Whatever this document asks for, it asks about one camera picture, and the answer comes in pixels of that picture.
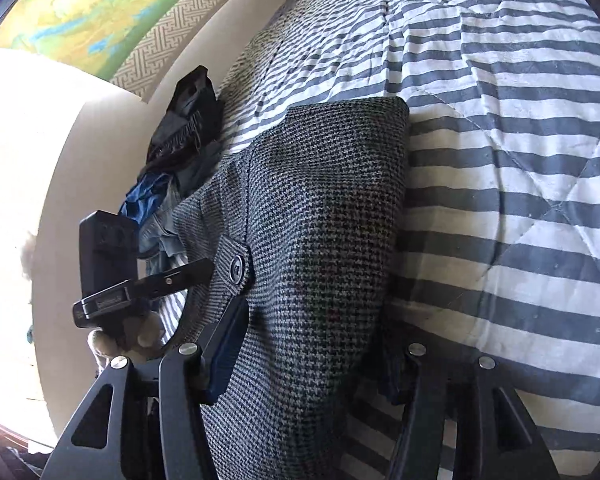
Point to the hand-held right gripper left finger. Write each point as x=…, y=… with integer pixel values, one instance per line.
x=229, y=347

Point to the black crumpled garment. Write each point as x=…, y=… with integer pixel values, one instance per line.
x=187, y=120

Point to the grey houndstooth pants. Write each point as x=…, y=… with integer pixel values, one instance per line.
x=310, y=240

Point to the light blue denim garment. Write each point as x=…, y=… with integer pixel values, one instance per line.
x=165, y=235

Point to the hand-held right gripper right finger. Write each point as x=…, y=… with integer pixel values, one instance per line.
x=397, y=380

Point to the wall map poster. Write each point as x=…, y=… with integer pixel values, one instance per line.
x=105, y=15

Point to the blue white striped blanket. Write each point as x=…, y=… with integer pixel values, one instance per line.
x=505, y=160

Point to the blue striped garment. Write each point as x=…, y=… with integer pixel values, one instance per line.
x=142, y=197

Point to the person's left hand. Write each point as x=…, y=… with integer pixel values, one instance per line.
x=130, y=340

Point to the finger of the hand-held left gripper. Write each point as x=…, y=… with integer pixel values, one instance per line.
x=180, y=274

